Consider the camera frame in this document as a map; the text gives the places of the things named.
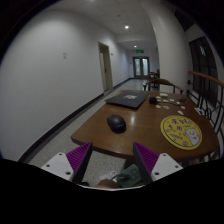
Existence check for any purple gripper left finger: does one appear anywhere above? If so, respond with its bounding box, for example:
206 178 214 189
41 142 93 185

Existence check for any round wooden table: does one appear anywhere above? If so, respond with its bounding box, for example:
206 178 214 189
71 93 219 162

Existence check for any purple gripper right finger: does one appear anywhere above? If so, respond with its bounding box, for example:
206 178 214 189
132 141 184 185

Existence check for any small black box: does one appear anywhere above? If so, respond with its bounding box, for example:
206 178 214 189
149 97 158 105

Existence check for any white side door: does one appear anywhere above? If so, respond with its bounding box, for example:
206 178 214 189
99 53 107 92

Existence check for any wooden chair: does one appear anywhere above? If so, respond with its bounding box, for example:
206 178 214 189
143 78 184 95

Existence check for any black computer mouse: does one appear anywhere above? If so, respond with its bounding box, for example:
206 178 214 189
107 114 126 133

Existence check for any green circuit board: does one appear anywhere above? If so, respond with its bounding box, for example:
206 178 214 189
116 164 141 188

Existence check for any double glass door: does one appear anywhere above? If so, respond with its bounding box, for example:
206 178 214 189
133 57 150 79

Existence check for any round yellow mouse pad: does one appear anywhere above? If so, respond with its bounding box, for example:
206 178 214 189
160 115 202 151

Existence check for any green exit sign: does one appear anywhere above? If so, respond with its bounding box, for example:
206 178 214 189
136 50 144 54

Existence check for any wooden stair handrail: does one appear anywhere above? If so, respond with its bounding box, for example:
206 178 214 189
188 71 224 88

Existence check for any closed black laptop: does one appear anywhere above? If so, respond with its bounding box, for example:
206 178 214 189
106 92 148 109

